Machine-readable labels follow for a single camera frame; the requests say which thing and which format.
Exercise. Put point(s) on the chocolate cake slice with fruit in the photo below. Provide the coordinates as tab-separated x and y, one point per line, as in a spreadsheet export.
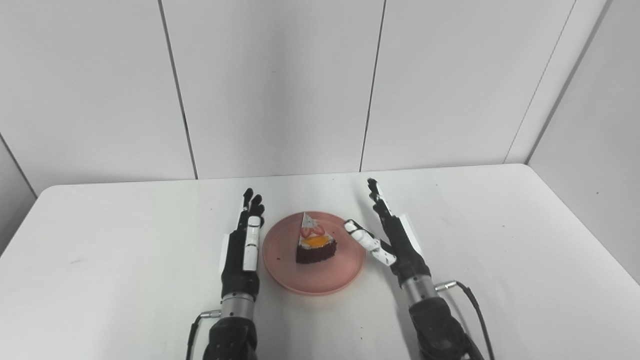
315	242

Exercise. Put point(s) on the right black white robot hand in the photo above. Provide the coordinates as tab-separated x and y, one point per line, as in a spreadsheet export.
395	245

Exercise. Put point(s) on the pink round plate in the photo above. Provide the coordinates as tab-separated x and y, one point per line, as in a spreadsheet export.
340	272

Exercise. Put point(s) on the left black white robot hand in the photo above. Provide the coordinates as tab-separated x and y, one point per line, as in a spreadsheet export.
240	260

